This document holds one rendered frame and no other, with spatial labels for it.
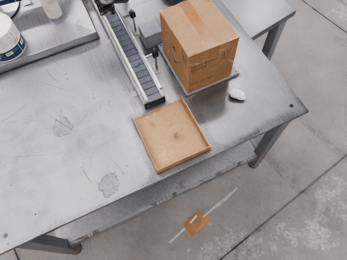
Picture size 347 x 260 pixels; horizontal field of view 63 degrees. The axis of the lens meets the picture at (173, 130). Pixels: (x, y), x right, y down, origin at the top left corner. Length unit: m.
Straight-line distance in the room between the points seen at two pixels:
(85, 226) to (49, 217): 0.61
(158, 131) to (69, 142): 0.42
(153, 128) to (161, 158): 0.16
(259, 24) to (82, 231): 1.61
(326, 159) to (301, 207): 0.43
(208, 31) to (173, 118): 0.42
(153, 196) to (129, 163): 0.61
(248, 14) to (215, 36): 0.59
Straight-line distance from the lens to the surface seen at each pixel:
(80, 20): 1.79
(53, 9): 1.76
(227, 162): 1.94
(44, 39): 1.76
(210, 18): 1.34
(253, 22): 1.79
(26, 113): 1.58
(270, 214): 2.14
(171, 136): 1.31
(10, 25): 1.69
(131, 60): 1.52
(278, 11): 1.89
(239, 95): 1.41
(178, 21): 1.33
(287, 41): 2.94
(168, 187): 1.87
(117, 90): 1.48
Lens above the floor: 2.02
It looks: 64 degrees down
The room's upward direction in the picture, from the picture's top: 4 degrees counter-clockwise
